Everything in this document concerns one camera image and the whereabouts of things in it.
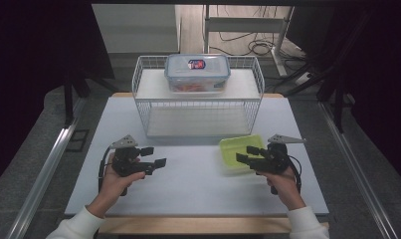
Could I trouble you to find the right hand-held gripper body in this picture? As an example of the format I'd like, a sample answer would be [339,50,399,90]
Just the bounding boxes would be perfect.
[254,133,307,196]

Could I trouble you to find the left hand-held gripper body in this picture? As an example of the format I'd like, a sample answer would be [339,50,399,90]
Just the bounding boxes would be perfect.
[107,133,156,197]

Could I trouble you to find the green plastic container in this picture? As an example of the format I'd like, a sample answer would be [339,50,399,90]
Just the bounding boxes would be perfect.
[218,133,268,175]

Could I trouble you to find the white wire rack shelf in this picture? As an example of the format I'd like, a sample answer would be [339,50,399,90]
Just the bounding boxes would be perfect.
[131,55,266,139]

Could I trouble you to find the clear container with blue-rimmed lid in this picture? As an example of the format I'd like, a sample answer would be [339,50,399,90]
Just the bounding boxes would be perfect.
[163,53,232,95]

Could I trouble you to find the person's left hand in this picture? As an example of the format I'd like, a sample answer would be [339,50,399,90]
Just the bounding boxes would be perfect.
[85,152,146,219]

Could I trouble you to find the person's right hand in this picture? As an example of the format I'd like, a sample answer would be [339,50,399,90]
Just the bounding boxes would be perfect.
[256,164,307,212]

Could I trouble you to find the black metal stand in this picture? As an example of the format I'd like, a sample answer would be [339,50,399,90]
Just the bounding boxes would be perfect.
[283,9,379,134]
[62,65,120,129]

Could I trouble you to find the white power strip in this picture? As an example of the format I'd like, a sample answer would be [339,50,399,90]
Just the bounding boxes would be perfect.
[295,71,312,87]

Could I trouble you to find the white cabinet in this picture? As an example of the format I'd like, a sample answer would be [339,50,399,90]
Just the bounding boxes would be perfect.
[92,3,182,56]

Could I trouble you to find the dark curtain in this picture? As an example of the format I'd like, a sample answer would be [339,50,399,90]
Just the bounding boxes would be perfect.
[0,0,116,194]
[320,0,401,187]

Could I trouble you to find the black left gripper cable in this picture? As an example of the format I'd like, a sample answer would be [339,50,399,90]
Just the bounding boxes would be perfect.
[97,145,114,194]

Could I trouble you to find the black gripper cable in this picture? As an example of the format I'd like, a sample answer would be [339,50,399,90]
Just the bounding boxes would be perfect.
[97,145,114,194]
[287,154,303,194]

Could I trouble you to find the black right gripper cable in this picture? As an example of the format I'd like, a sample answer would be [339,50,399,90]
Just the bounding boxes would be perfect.
[287,154,303,194]

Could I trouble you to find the black floor bracket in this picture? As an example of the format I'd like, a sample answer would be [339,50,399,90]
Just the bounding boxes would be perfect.
[65,128,91,153]

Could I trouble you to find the aluminium rail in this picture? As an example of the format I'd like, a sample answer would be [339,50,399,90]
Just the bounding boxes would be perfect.
[318,101,400,239]
[5,97,89,239]

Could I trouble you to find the black floor cables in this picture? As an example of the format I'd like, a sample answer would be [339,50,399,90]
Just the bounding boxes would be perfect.
[209,5,309,58]

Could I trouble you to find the white desk frame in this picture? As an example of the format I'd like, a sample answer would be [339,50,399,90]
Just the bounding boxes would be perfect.
[201,4,296,78]

